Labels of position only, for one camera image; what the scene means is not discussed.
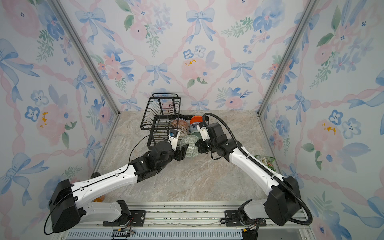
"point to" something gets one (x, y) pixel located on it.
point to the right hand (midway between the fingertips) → (196, 142)
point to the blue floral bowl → (193, 127)
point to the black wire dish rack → (162, 119)
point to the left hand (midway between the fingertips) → (183, 141)
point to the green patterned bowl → (190, 139)
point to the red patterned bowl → (179, 121)
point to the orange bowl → (196, 118)
